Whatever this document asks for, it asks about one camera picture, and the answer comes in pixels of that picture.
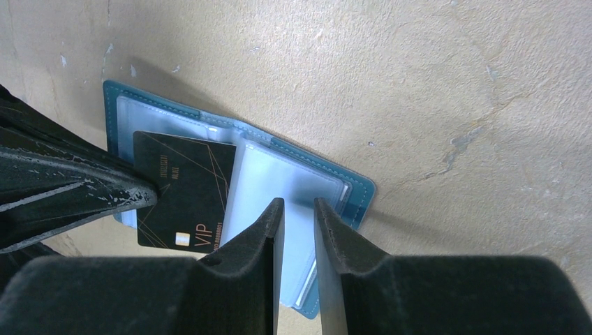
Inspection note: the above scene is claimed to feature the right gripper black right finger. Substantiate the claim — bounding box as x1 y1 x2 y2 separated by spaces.
314 198 591 334

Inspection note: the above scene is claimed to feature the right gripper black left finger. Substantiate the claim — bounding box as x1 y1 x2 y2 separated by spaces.
1 198 284 334

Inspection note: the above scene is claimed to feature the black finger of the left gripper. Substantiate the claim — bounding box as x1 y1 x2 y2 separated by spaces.
1 87 158 253

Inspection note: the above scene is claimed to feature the blue card holder wallet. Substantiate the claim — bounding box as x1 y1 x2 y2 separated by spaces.
103 80 375 319

